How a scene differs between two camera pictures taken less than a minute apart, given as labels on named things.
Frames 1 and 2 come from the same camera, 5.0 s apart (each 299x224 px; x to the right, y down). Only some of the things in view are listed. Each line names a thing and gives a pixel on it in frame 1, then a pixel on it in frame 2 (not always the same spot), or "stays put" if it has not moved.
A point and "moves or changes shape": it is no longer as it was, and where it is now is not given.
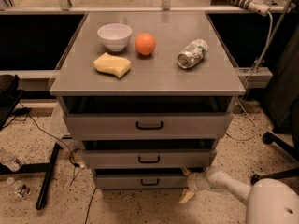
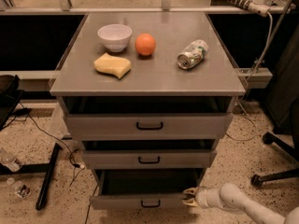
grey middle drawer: x=149 y=159 stays put
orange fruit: x=145 y=43 stays put
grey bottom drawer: x=141 y=181 moves or changes shape
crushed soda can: x=192 y=54 stays put
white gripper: x=193 y=182 to x=201 y=197
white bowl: x=114 y=36 stays put
